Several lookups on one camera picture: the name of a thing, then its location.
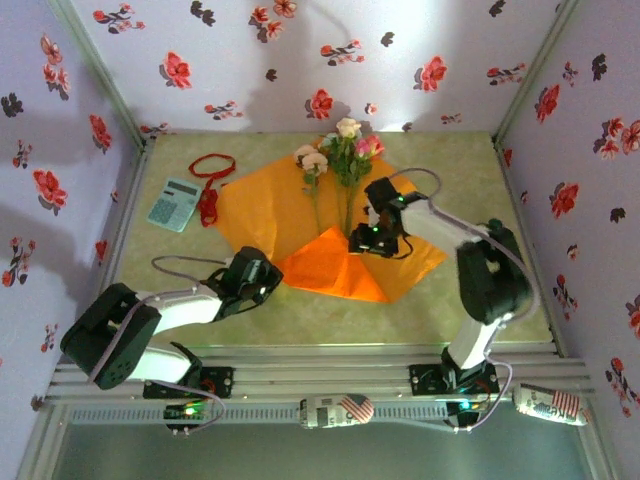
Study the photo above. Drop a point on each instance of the fake flower large pink bloom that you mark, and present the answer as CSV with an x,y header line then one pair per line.
x,y
376,146

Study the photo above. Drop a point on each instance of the orange wrapping paper sheet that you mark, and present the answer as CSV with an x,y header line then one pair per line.
x,y
250,210

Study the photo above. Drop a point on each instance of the fake flower white green blooms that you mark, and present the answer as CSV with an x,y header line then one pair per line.
x,y
330,145

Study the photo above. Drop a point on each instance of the red ribbon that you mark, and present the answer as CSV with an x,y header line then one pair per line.
x,y
207,207

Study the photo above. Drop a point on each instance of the fake flower cream pink blooms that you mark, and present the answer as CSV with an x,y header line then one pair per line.
x,y
315,162

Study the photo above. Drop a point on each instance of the fake flower pink bud cream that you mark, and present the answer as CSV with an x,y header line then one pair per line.
x,y
348,127

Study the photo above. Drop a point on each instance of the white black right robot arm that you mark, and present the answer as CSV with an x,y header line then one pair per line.
x,y
492,280

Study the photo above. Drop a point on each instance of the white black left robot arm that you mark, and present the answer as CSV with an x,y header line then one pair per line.
x,y
110,335

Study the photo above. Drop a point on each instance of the teal calculator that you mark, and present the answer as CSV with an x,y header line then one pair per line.
x,y
172,202

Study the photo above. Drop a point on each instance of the flag print fabric pouch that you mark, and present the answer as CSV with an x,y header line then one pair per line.
x,y
550,405
335,410

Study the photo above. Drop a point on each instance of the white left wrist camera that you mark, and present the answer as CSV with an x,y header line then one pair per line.
x,y
260,289

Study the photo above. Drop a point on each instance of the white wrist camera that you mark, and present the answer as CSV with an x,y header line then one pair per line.
x,y
372,212
260,289

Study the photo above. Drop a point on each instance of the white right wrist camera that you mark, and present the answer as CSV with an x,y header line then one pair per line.
x,y
372,212

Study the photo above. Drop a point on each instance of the long aluminium frame rail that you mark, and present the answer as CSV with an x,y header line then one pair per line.
x,y
280,370

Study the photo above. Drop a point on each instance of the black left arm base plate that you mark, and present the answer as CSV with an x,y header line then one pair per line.
x,y
222,380

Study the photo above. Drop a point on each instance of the aluminium side rail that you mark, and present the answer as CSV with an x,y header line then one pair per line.
x,y
120,250
515,200

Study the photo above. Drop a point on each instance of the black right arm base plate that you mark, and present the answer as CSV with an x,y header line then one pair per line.
x,y
420,380

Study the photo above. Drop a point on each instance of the aluminium corner post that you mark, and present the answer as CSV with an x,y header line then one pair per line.
x,y
535,70
101,70

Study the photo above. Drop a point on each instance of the aluminium frame leg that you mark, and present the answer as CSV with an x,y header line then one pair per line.
x,y
42,445
597,455

